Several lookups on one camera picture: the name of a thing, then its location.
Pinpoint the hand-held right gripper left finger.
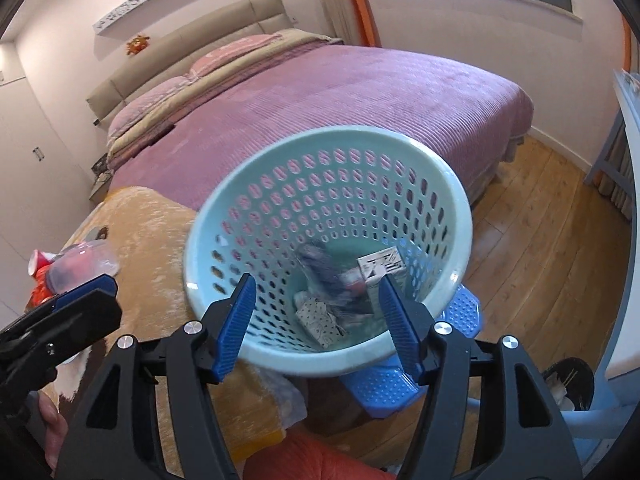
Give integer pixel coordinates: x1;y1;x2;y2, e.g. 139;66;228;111
54;273;258;480

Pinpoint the beige padded headboard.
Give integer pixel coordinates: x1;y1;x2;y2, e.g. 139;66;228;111
86;0;299;127

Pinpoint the grey nightstand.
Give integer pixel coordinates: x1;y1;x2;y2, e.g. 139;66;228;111
89;152;119;207

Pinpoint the orange cloth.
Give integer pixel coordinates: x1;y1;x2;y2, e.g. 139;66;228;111
240;429;401;480

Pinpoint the black round bin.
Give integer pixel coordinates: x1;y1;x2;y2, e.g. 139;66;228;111
542;357;597;414

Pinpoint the person's left hand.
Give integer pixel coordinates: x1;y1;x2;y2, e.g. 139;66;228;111
37;392;69;467

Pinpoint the dark shiny packet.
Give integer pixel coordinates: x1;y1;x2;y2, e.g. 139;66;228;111
294;241;352;307

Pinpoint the pink pillow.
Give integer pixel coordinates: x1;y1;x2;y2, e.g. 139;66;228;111
189;34;284;80
106;75;197;140

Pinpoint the light green plastic basket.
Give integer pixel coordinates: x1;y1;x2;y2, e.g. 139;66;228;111
182;125;473;378

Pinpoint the printed tan blanket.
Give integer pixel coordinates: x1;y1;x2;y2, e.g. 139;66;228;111
30;186;311;480

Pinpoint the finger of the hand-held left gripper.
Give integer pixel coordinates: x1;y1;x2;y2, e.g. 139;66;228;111
30;274;123;366

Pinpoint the folded beige quilt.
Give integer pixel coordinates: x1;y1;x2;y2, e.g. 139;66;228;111
106;30;347;172

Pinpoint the orange plush toy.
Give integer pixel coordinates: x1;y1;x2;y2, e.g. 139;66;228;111
126;33;154;56

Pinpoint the blue grey wooden desk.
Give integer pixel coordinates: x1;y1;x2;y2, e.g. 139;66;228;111
584;68;640;223

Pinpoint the orange curtain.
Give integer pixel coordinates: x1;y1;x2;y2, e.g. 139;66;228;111
340;0;384;49

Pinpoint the bed with purple bedspread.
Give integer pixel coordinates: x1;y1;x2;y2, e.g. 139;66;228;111
106;35;536;211

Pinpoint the white wardrobe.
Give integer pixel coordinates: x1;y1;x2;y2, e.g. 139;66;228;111
0;42;109;313

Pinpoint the pale blue furniture frame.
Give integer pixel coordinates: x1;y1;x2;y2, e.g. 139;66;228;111
559;240;640;442

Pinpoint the red white paper cup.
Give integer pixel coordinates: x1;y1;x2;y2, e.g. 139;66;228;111
26;248;58;311

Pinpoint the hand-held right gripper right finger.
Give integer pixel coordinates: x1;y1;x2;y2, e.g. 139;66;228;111
378;275;583;480

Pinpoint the clear plastic container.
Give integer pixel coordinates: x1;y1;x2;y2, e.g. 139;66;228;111
49;239;122;297

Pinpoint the white black printed box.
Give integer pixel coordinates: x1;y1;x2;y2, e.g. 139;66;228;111
357;247;407;312

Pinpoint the blue plastic stool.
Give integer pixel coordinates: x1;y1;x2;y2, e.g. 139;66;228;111
340;280;484;419

